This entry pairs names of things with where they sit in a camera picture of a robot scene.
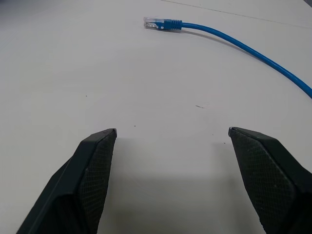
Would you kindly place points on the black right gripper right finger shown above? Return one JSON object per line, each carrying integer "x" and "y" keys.
{"x": 270, "y": 180}

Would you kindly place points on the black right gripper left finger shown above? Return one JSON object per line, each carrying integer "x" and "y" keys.
{"x": 80, "y": 185}

